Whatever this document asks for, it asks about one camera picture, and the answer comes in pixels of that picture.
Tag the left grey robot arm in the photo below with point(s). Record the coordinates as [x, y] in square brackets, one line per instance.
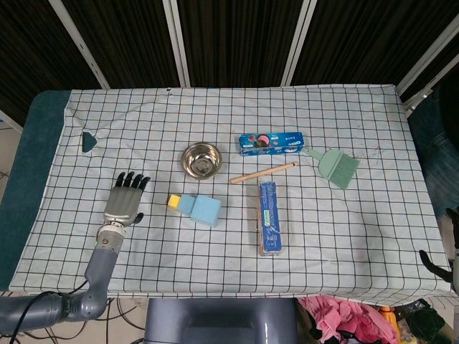
[102, 265]

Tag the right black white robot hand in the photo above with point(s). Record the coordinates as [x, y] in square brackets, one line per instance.
[435, 268]

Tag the long blue cracker box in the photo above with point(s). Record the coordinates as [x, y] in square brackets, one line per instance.
[270, 218]

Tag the white black checkered tablecloth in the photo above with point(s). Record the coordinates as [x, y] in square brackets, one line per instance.
[229, 258]

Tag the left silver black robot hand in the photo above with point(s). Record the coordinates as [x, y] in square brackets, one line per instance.
[122, 204]

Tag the pink cloth pile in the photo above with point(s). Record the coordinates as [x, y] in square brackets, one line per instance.
[344, 319]

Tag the green hand brush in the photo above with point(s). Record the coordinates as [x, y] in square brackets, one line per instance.
[337, 168]

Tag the wooden stick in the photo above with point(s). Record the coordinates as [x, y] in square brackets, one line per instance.
[263, 173]

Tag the blue Oreo cookie box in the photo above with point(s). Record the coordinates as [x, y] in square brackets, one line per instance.
[279, 143]

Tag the large blue foam cube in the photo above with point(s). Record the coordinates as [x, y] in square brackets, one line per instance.
[206, 212]

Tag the small yellow foam cube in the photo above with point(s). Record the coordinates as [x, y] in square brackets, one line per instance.
[174, 203]

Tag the stainless steel bowl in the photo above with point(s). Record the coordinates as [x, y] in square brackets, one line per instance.
[201, 161]

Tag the dark green cloth bundle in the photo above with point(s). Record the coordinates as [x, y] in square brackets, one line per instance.
[426, 322]

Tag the grey blue robot torso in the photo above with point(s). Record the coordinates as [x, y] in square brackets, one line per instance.
[222, 320]

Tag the blue denim jeans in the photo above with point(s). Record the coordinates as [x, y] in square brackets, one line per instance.
[437, 157]

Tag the white metal frame post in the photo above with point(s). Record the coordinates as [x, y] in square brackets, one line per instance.
[426, 61]
[176, 43]
[299, 39]
[80, 46]

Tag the small light blue foam cube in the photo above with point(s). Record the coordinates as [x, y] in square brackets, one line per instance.
[186, 205]

